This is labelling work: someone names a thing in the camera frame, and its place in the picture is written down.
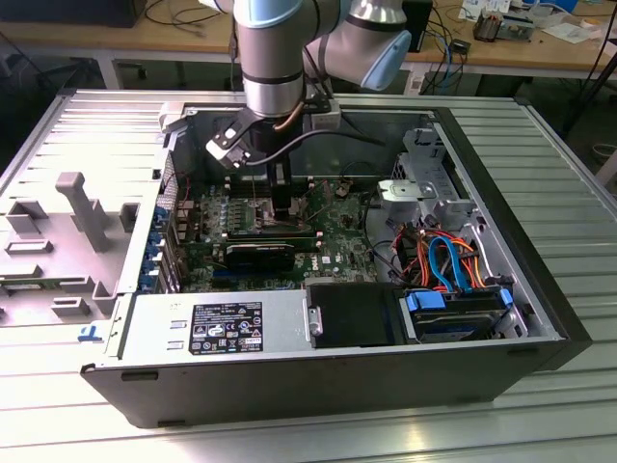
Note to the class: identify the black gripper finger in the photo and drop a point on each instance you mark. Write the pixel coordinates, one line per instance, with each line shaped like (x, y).
(281, 193)

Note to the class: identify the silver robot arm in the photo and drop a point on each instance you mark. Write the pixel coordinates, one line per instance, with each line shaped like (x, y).
(270, 58)

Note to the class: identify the CPU socket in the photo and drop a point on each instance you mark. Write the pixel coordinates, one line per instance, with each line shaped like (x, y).
(262, 217)

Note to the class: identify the black RAM slot bank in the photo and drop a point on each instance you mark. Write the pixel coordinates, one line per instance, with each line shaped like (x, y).
(241, 185)
(270, 235)

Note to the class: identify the black graphics card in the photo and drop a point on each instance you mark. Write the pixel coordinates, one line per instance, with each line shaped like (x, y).
(260, 255)

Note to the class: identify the green motherboard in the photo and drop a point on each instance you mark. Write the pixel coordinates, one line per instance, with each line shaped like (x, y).
(337, 231)

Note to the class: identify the grey case latch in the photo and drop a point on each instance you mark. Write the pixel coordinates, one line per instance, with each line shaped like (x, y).
(171, 118)

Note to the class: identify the silver metal drive cage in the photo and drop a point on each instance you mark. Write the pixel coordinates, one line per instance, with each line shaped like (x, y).
(424, 159)

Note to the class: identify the wooden desk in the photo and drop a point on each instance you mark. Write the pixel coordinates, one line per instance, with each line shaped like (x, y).
(144, 38)

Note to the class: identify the silver power supply unit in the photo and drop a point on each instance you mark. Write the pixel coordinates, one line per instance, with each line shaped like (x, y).
(154, 323)

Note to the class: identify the black upright box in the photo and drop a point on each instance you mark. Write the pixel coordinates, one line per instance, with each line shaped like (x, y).
(423, 24)

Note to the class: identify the black PC case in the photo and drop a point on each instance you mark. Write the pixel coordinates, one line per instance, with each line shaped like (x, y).
(289, 390)

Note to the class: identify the small black adapter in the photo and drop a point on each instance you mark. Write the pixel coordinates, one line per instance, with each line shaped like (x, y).
(461, 46)

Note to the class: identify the hard disk in blue carrier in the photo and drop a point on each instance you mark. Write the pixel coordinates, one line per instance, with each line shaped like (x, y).
(453, 323)

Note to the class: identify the grey parts rack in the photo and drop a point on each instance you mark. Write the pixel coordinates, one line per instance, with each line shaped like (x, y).
(72, 270)

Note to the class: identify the large dark box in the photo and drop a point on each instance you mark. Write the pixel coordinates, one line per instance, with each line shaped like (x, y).
(72, 12)

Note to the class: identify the brown transformer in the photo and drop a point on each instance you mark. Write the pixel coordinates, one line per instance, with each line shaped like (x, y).
(488, 26)

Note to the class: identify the grey electronic device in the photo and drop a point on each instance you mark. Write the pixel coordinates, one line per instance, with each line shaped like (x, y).
(518, 29)

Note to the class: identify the green RAM stick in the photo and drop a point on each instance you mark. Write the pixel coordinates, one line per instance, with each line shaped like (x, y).
(29, 287)

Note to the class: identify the white papers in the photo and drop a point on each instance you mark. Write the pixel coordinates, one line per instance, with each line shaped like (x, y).
(571, 31)

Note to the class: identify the pale round container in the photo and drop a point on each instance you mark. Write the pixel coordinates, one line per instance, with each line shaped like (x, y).
(606, 154)

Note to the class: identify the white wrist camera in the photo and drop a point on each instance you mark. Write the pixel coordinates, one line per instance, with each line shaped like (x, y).
(224, 147)

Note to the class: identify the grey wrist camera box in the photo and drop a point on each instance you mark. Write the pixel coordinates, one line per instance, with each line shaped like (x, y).
(328, 118)

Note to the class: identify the silver metal latch bracket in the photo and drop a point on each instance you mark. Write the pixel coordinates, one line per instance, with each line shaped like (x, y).
(315, 320)

